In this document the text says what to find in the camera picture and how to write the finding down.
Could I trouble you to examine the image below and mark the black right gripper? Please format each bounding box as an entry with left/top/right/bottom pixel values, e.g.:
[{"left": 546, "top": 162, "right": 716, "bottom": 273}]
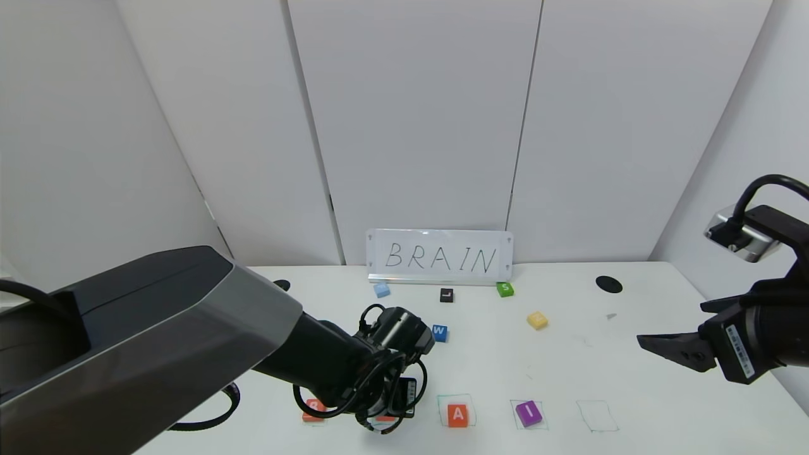
[{"left": 636, "top": 294, "right": 809, "bottom": 385}]

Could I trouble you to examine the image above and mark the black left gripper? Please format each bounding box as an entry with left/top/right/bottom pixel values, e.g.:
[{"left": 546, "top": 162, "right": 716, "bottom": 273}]
[{"left": 384, "top": 377, "right": 417, "bottom": 418}]

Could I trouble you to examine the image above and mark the purple block letter I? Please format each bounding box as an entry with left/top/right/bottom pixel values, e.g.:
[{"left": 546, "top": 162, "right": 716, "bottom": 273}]
[{"left": 516, "top": 400, "right": 543, "bottom": 428}]

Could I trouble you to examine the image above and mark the white sign reading BRAIN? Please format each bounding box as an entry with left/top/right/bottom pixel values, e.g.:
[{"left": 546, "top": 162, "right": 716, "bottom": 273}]
[{"left": 365, "top": 228, "right": 514, "bottom": 285}]

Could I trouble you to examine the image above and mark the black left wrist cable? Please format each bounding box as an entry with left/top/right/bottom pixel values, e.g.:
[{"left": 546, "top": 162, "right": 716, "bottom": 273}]
[{"left": 292, "top": 303, "right": 429, "bottom": 437}]

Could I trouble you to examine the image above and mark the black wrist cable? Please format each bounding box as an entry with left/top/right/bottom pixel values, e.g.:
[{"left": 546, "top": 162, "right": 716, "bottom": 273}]
[
  {"left": 292, "top": 303, "right": 429, "bottom": 437},
  {"left": 727, "top": 174, "right": 809, "bottom": 234}
]

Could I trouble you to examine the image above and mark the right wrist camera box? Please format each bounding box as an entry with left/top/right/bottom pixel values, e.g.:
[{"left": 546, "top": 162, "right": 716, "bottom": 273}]
[{"left": 703, "top": 204, "right": 791, "bottom": 264}]

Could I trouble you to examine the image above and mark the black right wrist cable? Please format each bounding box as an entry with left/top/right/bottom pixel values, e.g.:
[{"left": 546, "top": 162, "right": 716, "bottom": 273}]
[{"left": 727, "top": 174, "right": 809, "bottom": 234}]

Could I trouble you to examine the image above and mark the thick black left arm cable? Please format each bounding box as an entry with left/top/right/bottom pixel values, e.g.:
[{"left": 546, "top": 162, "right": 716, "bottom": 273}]
[{"left": 167, "top": 381, "right": 241, "bottom": 432}]

